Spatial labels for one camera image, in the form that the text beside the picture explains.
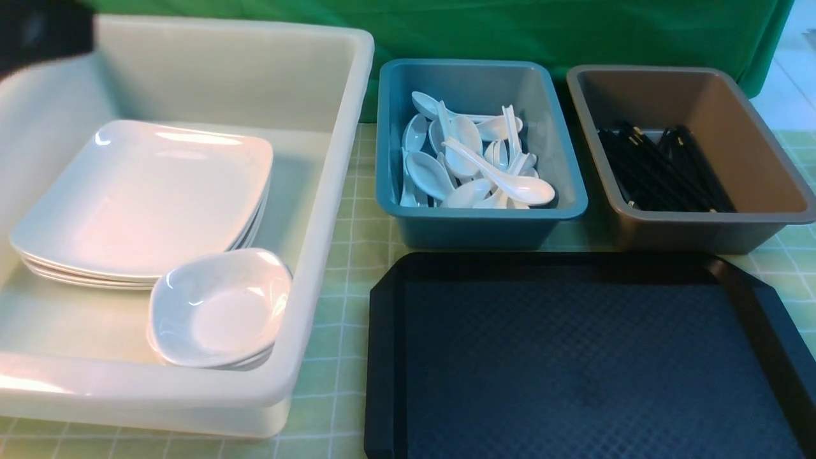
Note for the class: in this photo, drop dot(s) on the pile of black chopsticks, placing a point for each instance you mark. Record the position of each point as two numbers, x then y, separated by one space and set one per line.
667 174

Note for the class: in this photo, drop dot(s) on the pile of white spoons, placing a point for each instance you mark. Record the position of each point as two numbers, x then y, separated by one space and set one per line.
435 176

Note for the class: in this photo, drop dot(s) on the grey-brown plastic bin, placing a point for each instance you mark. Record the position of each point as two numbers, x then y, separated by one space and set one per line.
764 185

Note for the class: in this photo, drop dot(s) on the green checked tablecloth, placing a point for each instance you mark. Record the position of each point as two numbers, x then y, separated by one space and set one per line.
326 418

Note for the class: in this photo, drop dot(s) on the white sauce dish in tub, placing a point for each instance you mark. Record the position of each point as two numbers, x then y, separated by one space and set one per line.
245 365

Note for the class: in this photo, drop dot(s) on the black serving tray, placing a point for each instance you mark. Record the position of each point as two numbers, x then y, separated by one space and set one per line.
583 355

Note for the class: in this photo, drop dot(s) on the stacked white square plates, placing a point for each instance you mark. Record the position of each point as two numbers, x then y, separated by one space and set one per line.
72 276

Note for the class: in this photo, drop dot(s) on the teal plastic bin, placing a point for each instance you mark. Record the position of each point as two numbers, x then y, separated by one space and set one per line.
477 87

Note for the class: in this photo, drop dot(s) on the white ceramic soup spoon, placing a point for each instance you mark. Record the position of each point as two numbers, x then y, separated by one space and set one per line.
527 190

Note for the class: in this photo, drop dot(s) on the large white plastic tub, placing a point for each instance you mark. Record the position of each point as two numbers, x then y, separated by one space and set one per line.
73 356

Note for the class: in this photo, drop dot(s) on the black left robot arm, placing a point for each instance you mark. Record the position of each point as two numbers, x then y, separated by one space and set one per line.
34 32

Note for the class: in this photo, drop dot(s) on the white sauce dish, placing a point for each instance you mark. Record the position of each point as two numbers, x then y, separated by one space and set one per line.
221 311
245 365

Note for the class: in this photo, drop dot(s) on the green backdrop cloth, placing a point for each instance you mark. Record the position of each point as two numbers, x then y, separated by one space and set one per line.
735 37

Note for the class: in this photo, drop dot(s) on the large white square plate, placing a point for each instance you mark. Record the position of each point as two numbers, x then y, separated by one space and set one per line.
141 198

